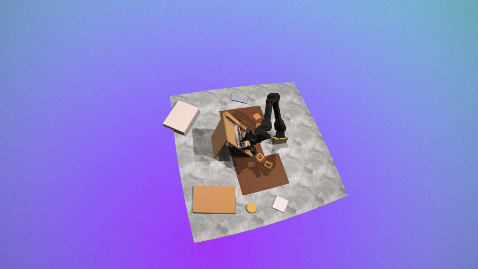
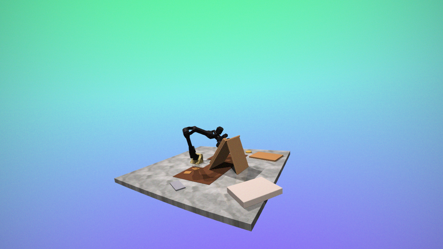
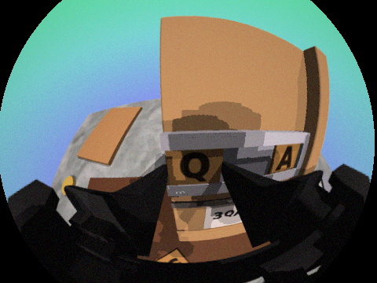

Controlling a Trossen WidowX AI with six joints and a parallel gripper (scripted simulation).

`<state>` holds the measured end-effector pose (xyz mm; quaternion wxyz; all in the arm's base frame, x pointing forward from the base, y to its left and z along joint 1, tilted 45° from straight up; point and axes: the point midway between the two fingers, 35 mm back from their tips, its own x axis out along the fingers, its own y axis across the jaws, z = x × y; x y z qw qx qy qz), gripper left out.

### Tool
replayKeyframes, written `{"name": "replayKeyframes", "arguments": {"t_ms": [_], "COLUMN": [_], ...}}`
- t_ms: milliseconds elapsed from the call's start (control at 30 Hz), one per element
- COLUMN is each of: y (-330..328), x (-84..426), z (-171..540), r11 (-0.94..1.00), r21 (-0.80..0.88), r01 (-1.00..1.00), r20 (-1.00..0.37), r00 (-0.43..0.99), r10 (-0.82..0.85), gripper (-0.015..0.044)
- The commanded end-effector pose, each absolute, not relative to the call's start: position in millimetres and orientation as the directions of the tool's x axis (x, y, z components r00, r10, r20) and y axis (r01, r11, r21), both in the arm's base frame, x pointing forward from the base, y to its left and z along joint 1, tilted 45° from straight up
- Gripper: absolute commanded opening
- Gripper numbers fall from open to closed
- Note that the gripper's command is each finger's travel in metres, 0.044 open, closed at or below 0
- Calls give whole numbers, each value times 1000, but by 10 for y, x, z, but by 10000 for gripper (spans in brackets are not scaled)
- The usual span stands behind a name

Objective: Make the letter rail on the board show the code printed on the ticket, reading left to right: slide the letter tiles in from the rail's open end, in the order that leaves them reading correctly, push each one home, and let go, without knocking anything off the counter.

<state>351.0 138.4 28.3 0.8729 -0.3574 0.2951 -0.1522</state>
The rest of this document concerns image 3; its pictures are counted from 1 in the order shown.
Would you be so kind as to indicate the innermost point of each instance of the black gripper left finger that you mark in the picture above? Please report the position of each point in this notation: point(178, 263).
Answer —
point(133, 210)

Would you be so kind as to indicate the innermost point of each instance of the white paper ticket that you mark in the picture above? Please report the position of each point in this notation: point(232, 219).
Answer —
point(221, 215)

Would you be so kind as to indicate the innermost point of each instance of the yellow round disc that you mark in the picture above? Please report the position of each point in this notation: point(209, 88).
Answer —
point(68, 181)

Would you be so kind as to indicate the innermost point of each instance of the tan flat rectangular card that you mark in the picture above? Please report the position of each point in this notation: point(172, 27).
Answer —
point(106, 138)

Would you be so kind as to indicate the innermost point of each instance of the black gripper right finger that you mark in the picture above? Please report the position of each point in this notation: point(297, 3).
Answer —
point(262, 201)

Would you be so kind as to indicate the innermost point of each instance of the grey flat square tile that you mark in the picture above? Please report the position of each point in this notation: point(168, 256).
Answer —
point(324, 182)

